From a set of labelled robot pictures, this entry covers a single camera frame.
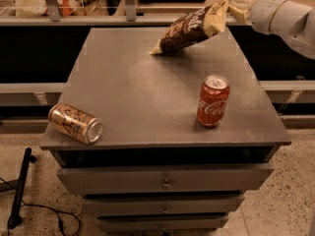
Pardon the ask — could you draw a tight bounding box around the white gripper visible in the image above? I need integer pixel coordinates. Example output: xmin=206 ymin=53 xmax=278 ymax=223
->
xmin=228 ymin=0 xmax=287 ymax=34

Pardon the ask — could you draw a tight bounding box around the brown chip bag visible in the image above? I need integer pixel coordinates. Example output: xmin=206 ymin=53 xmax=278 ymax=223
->
xmin=150 ymin=0 xmax=228 ymax=55

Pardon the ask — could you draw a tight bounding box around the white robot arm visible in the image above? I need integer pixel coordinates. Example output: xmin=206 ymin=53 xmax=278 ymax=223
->
xmin=228 ymin=0 xmax=315 ymax=59

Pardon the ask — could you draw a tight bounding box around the red coke can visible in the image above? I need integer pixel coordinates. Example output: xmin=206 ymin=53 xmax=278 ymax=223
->
xmin=197 ymin=75 xmax=230 ymax=127

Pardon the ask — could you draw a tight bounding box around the gold soda can lying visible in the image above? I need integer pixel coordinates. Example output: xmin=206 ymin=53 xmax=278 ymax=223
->
xmin=48 ymin=103 xmax=103 ymax=145

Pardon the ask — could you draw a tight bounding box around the grey drawer cabinet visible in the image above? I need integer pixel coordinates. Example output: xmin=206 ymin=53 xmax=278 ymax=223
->
xmin=41 ymin=28 xmax=290 ymax=231

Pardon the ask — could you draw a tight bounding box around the grey metal railing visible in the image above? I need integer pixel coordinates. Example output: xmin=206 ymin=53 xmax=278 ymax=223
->
xmin=0 ymin=0 xmax=260 ymax=28

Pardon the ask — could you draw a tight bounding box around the black stand leg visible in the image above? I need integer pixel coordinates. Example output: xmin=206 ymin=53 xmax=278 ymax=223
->
xmin=7 ymin=147 xmax=36 ymax=229

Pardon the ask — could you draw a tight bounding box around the black floor cable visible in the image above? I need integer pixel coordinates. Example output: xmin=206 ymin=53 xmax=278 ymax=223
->
xmin=0 ymin=176 xmax=83 ymax=236

